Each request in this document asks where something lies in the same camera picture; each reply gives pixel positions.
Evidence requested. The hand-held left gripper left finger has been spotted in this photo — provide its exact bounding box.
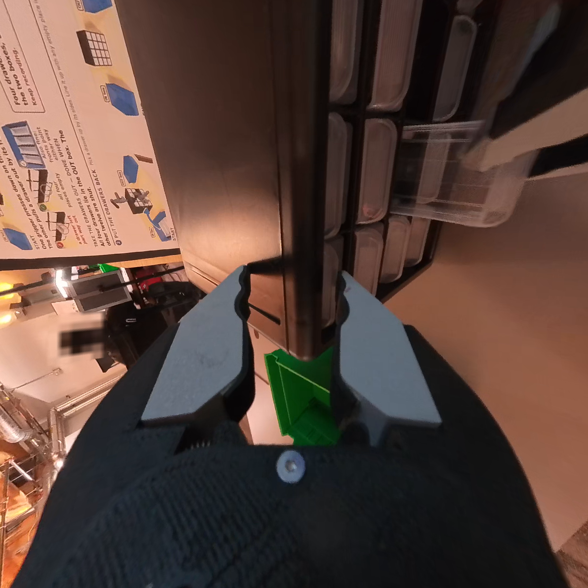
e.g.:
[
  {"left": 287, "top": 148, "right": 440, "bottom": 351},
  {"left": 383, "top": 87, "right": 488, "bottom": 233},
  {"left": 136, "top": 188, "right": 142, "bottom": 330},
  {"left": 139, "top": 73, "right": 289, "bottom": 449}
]
[{"left": 140, "top": 266, "right": 255, "bottom": 425}]

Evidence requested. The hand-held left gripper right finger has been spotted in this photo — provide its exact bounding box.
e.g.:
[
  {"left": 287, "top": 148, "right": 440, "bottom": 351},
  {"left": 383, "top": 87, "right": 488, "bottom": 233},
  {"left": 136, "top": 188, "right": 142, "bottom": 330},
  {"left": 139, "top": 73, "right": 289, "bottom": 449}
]
[{"left": 333, "top": 271, "right": 443, "bottom": 446}]

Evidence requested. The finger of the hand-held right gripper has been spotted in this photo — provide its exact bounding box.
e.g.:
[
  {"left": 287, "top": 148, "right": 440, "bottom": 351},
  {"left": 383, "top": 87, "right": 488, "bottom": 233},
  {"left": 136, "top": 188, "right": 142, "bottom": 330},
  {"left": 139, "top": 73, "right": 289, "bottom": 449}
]
[
  {"left": 528, "top": 142, "right": 588, "bottom": 183},
  {"left": 465, "top": 131, "right": 584, "bottom": 172}
]

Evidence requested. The clear plastic drawer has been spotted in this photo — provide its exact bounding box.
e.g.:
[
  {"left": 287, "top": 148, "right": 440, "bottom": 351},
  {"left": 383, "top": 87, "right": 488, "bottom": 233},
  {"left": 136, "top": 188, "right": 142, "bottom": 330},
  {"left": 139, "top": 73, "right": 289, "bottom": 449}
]
[{"left": 390, "top": 120, "right": 539, "bottom": 229}]

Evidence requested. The green plastic bin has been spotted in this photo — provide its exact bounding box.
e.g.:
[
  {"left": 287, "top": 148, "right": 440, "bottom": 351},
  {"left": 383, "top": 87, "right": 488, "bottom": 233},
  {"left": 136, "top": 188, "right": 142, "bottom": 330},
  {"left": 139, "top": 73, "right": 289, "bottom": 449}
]
[{"left": 264, "top": 347, "right": 343, "bottom": 446}]

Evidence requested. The black drawer cabinet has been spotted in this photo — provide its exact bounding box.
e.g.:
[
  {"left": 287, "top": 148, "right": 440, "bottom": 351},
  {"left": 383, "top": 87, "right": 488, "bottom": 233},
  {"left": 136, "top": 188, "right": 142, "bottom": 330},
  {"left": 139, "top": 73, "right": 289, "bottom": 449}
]
[{"left": 115, "top": 0, "right": 588, "bottom": 360}]

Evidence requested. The grey rectangular panel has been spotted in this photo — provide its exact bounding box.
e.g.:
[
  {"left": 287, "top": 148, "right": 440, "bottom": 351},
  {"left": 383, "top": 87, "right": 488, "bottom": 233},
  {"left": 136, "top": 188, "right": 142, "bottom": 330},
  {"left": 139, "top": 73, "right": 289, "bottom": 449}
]
[{"left": 68, "top": 269, "right": 130, "bottom": 314}]

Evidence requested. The printed instruction poster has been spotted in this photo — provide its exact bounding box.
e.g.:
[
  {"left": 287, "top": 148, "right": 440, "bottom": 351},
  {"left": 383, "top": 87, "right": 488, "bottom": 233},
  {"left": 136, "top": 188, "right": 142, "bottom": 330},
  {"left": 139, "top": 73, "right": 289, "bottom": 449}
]
[{"left": 0, "top": 0, "right": 183, "bottom": 272}]

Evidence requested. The silver ventilation duct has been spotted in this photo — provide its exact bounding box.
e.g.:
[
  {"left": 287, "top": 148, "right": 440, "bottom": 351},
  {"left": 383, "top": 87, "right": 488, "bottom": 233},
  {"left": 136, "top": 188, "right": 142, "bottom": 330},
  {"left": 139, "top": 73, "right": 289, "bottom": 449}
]
[{"left": 0, "top": 381, "right": 95, "bottom": 465}]

